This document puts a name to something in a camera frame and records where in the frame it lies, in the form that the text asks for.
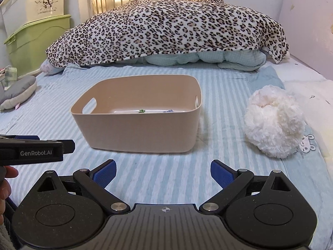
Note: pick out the cream plastic storage bin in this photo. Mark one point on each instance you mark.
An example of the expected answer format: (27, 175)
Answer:
(28, 2)

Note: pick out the grey fleece garment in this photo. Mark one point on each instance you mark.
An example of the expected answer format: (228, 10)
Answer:
(5, 237)

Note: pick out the green plastic storage bin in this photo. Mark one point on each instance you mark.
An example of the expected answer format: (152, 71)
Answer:
(39, 44)

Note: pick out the blue striped bed sheet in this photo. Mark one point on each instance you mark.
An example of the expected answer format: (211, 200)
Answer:
(161, 172)

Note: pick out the white fluffy plush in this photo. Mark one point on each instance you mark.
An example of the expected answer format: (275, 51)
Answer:
(274, 122)

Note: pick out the pink floral pillow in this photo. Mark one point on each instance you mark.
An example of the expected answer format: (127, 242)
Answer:
(50, 67)

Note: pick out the white quilted cover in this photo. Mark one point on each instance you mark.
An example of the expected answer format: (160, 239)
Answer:
(312, 101)

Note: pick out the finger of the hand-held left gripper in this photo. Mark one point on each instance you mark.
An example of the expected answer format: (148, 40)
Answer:
(69, 146)
(26, 137)

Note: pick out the light blue quilt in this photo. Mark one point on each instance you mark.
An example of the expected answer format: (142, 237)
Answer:
(208, 58)

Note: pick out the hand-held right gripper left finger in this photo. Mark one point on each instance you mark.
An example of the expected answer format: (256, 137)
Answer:
(105, 174)

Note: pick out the person's left hand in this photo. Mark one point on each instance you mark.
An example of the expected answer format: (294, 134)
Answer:
(6, 192)

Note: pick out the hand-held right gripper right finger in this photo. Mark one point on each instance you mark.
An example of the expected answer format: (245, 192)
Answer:
(222, 175)

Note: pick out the beige plastic storage basket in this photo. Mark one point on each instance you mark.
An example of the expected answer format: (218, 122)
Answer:
(135, 130)

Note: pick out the leopard print blanket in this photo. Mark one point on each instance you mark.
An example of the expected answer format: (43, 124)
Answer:
(166, 28)

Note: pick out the grey plush toy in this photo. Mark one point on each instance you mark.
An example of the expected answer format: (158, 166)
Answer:
(18, 91)

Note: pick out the clear plastic bag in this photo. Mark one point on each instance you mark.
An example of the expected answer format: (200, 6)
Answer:
(10, 76)

